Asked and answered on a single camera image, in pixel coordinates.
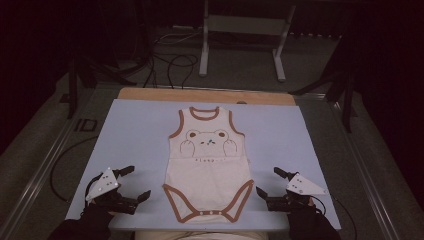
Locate light blue mat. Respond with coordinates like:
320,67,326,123
65,98,342,232

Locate person's lap beige clothing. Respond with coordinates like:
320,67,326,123
134,229,270,240

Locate cream baby bodysuit brown trim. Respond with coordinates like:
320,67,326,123
162,105,255,224

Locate grey power strip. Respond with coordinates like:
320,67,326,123
171,24,197,32

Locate white metal stand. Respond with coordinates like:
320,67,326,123
198,0,297,83

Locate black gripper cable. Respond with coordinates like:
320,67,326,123
311,195,328,216

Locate black looped cable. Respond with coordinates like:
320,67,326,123
165,54,200,90

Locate black tripod stand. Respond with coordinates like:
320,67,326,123
289,33,357,134
65,49,138,120

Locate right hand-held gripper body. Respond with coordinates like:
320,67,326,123
265,172,328,213

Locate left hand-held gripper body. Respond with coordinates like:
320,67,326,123
83,167,139,216

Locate aluminium floor rail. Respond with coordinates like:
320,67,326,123
0,116,88,240
328,99,398,240

